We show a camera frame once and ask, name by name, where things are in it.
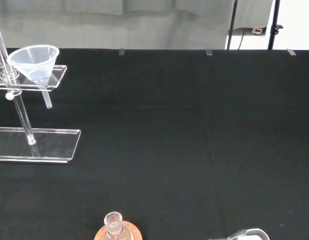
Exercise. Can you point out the grey curtain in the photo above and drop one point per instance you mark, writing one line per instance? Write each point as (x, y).
(119, 22)

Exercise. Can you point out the grey tape strip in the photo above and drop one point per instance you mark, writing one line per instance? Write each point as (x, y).
(121, 51)
(209, 52)
(291, 52)

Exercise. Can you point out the black bench cloth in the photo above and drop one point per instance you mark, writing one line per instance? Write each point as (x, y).
(169, 137)

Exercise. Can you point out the black tripod pole with clamp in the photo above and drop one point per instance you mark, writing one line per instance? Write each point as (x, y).
(274, 25)

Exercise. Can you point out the white power strip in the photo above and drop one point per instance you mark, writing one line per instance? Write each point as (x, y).
(257, 30)

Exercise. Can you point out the clear acrylic funnel stand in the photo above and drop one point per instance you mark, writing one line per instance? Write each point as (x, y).
(44, 145)

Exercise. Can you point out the clear round-bottom flask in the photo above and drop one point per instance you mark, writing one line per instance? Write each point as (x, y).
(112, 222)

